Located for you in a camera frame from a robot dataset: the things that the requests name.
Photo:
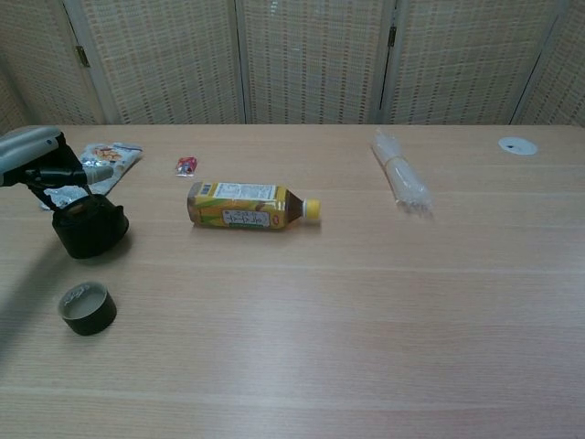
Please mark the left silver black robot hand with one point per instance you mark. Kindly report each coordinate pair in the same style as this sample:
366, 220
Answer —
23, 151

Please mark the dark green ceramic cup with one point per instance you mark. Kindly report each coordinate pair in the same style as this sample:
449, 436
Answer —
89, 315

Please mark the woven bamboo screen panel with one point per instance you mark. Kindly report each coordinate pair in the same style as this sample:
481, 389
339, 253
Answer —
7, 105
466, 64
315, 64
41, 64
169, 64
566, 87

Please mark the silver snack bag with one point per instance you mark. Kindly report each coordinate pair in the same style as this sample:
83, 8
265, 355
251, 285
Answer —
116, 153

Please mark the brass screen hinge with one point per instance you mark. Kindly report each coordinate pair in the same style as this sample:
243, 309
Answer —
81, 56
391, 35

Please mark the small red candy packet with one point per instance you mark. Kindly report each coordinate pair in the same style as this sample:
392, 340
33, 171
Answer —
186, 165

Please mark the yellow labelled tea bottle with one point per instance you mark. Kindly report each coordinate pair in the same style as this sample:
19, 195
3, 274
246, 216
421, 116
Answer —
242, 210

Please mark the bundle of clear straws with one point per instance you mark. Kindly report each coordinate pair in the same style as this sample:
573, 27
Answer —
402, 176

